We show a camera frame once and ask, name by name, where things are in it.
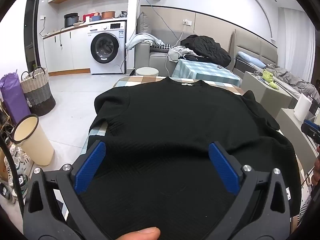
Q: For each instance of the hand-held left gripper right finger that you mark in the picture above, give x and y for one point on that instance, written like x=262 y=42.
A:
x=222 y=167

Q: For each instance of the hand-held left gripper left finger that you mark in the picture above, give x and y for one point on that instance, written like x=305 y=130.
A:
x=90 y=167

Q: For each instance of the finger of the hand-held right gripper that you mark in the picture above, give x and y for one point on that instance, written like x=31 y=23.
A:
x=311 y=130

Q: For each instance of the black knit sweater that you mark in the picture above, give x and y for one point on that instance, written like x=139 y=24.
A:
x=162 y=130

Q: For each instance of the grey crumpled clothes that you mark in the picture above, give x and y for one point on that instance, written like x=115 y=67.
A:
x=177 y=52

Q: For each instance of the person's right hand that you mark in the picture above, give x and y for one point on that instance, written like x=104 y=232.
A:
x=317 y=166

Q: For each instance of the person's left hand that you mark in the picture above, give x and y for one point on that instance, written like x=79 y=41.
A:
x=142 y=233

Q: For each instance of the grey low cabinet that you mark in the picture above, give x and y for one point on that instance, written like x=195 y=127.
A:
x=295 y=130

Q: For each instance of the white paper roll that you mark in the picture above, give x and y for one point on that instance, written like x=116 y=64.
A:
x=302 y=106

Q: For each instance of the grey bedding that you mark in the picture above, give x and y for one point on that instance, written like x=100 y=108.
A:
x=292 y=80

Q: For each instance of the grey side cabinet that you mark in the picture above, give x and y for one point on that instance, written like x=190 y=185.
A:
x=265 y=95

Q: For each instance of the cream trash bin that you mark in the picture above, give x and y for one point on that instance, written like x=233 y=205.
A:
x=35 y=145

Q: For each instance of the green toy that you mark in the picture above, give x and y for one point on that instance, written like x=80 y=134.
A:
x=268 y=76

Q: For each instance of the green and white sneaker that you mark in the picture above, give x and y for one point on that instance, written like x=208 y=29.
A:
x=15 y=187

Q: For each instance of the grey bed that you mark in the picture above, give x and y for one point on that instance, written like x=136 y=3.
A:
x=250 y=67

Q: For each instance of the woven laundry basket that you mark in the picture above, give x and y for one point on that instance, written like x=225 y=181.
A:
x=37 y=92

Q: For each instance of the light blue pillow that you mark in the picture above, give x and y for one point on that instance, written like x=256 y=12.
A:
x=251 y=58

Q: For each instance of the white curtain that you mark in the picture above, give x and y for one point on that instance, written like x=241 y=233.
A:
x=297 y=37

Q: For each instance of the teal checked side table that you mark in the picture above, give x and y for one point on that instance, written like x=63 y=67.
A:
x=202 y=70

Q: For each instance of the plaid tablecloth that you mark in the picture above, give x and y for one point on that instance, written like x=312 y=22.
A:
x=140 y=80

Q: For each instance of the purple bag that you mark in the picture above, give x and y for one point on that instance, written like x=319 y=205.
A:
x=12 y=97

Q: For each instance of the round white stool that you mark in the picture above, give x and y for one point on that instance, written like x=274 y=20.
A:
x=147 y=71

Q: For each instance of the black pouch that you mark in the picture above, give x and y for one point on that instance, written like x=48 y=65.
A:
x=196 y=57

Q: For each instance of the white kitchen cabinet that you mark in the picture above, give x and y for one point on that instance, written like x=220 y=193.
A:
x=65 y=50

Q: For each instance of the white washing machine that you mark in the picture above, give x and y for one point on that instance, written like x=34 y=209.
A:
x=105 y=47

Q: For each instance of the black jacket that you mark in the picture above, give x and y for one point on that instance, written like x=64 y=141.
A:
x=207 y=47

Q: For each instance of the grey sofa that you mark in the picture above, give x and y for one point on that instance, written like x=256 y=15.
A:
x=155 y=57

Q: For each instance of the houndstooth cushion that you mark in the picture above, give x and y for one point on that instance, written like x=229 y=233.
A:
x=161 y=47

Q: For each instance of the black cooking pot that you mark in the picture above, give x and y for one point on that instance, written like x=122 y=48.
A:
x=71 y=21

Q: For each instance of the black door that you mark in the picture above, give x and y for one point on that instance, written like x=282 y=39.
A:
x=32 y=30

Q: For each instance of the red box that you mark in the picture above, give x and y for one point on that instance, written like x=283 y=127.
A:
x=88 y=17

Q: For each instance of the copper pot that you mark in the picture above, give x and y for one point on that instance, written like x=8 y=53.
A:
x=108 y=15

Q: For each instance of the grey cushion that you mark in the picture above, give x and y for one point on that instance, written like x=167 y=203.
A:
x=144 y=22

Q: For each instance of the white wall socket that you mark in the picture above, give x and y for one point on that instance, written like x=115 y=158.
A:
x=186 y=22

